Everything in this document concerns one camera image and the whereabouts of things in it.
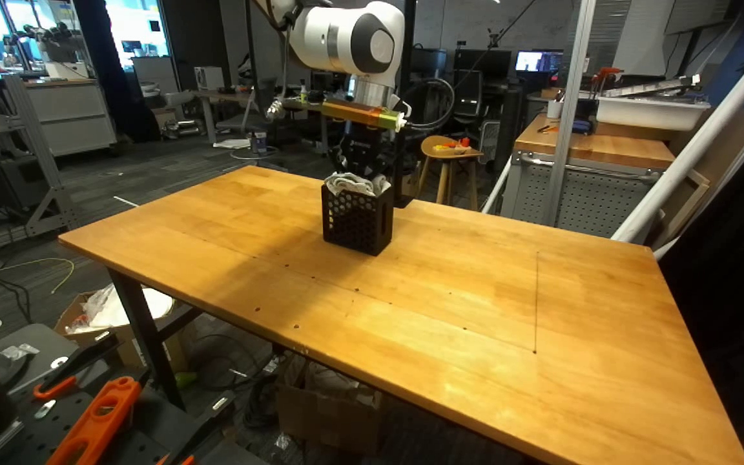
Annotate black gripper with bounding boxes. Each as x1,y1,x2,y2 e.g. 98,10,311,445
335,128,402,186

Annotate white terry cloth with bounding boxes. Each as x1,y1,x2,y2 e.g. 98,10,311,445
325,171,393,199

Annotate black perforated plastic box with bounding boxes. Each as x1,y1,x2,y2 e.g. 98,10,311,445
321,171,395,258

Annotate small brown cardboard box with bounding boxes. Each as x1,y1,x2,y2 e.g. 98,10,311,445
280,360,387,456

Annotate black pole stand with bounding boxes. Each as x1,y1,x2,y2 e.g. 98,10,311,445
389,0,419,210

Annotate round wooden stool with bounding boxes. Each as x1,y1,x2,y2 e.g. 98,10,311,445
419,135,485,212

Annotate red yellow toy blocks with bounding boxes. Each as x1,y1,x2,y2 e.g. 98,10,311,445
436,137,472,159

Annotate short white pole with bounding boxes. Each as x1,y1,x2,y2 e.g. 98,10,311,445
481,153,516,217

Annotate lit computer monitor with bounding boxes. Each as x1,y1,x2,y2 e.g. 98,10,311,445
511,49,565,77

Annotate grey metal pole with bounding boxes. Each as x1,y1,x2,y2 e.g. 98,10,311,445
547,0,599,228

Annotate wooden workbench with drawers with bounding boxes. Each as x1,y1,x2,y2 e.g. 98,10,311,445
498,111,710,244

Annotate black device with red top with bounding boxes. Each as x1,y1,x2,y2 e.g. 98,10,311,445
588,66,626,98

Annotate white tray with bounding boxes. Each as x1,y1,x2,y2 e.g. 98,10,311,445
594,88,712,135

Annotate black metal table leg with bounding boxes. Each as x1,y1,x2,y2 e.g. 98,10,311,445
107,270,207,410

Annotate white cabinet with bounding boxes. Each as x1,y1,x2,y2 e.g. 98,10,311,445
23,77,122,160

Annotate white plastic bag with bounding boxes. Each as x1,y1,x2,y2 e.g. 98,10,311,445
60,283,178,341

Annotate grey metal rack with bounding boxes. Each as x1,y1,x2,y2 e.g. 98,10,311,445
0,72,83,261

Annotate long white pole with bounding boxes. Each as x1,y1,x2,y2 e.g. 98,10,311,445
609,23,744,248
650,102,744,261

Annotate large orange power tool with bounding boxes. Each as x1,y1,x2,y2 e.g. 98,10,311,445
45,376,145,465

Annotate black robot cable with connector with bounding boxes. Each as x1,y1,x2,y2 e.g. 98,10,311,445
400,76,459,137

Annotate orange-handled tool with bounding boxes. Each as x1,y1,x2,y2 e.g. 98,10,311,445
32,336,118,405

